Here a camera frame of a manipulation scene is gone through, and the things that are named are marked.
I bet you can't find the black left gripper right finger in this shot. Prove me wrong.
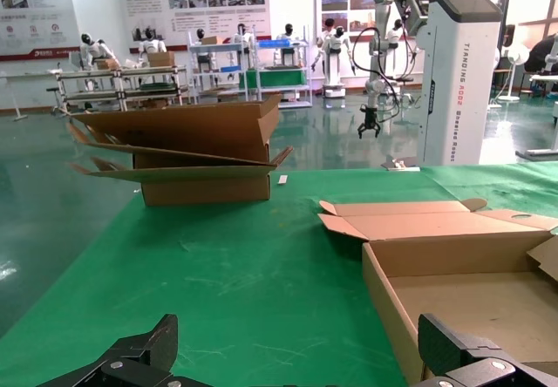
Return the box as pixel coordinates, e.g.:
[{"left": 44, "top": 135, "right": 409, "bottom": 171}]
[{"left": 412, "top": 312, "right": 558, "bottom": 387}]

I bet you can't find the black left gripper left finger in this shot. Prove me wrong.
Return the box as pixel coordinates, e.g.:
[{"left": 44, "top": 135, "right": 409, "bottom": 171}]
[{"left": 41, "top": 314, "right": 195, "bottom": 387}]

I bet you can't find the open brown cardboard box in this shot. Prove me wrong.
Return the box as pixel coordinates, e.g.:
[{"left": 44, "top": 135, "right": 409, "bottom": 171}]
[{"left": 316, "top": 198, "right": 558, "bottom": 384}]

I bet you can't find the stacked brown cardboard box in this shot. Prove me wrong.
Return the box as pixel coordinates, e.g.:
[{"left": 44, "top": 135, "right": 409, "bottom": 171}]
[
  {"left": 69, "top": 155, "right": 280, "bottom": 207},
  {"left": 69, "top": 93, "right": 294, "bottom": 170}
]

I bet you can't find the green table cloth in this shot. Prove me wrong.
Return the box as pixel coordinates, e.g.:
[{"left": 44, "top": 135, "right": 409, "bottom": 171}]
[{"left": 0, "top": 162, "right": 558, "bottom": 387}]

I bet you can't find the metal table clamp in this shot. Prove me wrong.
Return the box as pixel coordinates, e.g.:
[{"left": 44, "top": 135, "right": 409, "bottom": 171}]
[{"left": 381, "top": 155, "right": 422, "bottom": 173}]

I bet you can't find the grey workbench rack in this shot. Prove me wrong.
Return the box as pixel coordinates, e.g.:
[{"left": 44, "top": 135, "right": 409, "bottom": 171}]
[{"left": 56, "top": 64, "right": 191, "bottom": 113}]

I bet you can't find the white Tianqing robot tower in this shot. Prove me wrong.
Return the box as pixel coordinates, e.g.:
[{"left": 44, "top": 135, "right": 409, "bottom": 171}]
[{"left": 416, "top": 0, "right": 505, "bottom": 166}]

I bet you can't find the white shelf rack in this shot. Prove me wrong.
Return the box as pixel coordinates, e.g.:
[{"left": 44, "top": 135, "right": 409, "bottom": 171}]
[
  {"left": 187, "top": 29, "right": 258, "bottom": 103},
  {"left": 255, "top": 24, "right": 313, "bottom": 109}
]

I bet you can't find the white standing fan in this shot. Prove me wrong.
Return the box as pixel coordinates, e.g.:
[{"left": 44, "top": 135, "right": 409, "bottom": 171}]
[{"left": 499, "top": 44, "right": 531, "bottom": 103}]

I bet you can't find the white black humanoid robot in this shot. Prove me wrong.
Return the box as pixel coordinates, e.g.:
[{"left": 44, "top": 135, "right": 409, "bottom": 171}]
[
  {"left": 230, "top": 24, "right": 258, "bottom": 70},
  {"left": 194, "top": 28, "right": 214, "bottom": 68},
  {"left": 78, "top": 32, "right": 119, "bottom": 72},
  {"left": 311, "top": 28, "right": 359, "bottom": 100},
  {"left": 138, "top": 27, "right": 169, "bottom": 55},
  {"left": 385, "top": 18, "right": 406, "bottom": 52},
  {"left": 274, "top": 24, "right": 304, "bottom": 68}
]

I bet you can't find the green storage bin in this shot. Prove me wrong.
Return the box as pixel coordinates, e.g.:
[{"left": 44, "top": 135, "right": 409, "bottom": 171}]
[{"left": 238, "top": 68, "right": 306, "bottom": 87}]

